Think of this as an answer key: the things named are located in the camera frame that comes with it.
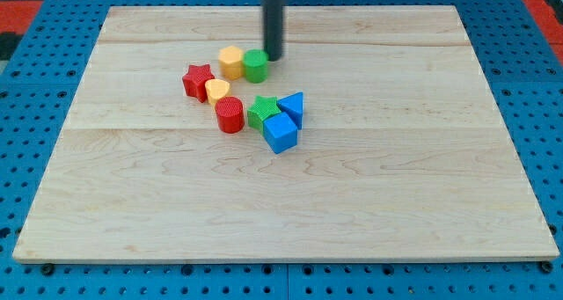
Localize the blue triangle block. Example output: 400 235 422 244
277 91 303 130

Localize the blue cube block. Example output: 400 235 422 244
263 113 298 154

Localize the green star block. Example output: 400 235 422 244
247 96 281 134

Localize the red cylinder block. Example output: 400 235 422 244
215 96 245 134

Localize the yellow heart block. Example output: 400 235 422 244
205 78 230 106

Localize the green cylinder block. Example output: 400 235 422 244
243 49 268 84

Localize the yellow hexagon block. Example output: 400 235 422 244
218 46 245 80

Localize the red star block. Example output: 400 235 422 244
182 64 215 103

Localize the light wooden board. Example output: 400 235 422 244
12 5 559 265

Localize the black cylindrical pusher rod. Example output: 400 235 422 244
260 0 285 62

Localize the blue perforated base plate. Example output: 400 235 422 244
1 0 562 299

